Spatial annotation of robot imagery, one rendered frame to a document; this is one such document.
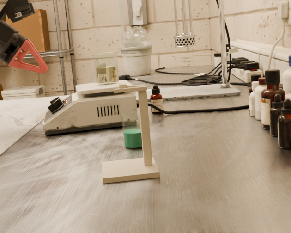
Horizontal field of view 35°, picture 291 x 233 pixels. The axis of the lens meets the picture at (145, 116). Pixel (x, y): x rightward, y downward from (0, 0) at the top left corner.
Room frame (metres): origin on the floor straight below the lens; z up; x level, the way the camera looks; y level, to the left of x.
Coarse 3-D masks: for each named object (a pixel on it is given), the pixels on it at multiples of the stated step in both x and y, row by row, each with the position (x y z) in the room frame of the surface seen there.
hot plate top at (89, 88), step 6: (84, 84) 1.05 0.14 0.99; (90, 84) 1.04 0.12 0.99; (96, 84) 1.03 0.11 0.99; (120, 84) 0.99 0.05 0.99; (78, 90) 0.95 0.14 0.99; (84, 90) 0.94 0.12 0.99; (90, 90) 0.95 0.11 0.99; (96, 90) 0.95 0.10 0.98; (102, 90) 0.95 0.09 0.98; (108, 90) 0.95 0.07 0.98
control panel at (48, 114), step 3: (69, 96) 1.05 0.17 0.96; (66, 99) 1.03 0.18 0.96; (69, 99) 1.00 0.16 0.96; (66, 102) 0.98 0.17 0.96; (69, 102) 0.96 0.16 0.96; (66, 105) 0.94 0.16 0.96; (48, 111) 1.03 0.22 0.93; (57, 111) 0.94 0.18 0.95; (48, 114) 0.99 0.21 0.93; (51, 114) 0.96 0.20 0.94; (54, 114) 0.94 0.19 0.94; (45, 117) 0.97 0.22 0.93; (48, 117) 0.94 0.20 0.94; (45, 120) 0.94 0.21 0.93
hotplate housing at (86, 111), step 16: (80, 96) 0.98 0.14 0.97; (96, 96) 0.96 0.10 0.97; (112, 96) 0.95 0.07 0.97; (128, 96) 0.96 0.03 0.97; (64, 112) 0.93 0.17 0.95; (80, 112) 0.94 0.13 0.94; (96, 112) 0.94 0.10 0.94; (112, 112) 0.95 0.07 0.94; (48, 128) 0.93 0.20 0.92; (64, 128) 0.94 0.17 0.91; (80, 128) 0.94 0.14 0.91; (96, 128) 0.94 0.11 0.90
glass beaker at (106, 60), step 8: (96, 56) 0.99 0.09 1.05; (104, 56) 0.98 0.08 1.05; (112, 56) 0.98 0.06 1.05; (96, 64) 0.99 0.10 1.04; (104, 64) 0.98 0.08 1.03; (112, 64) 0.98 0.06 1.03; (96, 72) 0.99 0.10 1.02; (104, 72) 0.98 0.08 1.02; (112, 72) 0.98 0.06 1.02; (104, 80) 0.98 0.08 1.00; (112, 80) 0.98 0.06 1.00
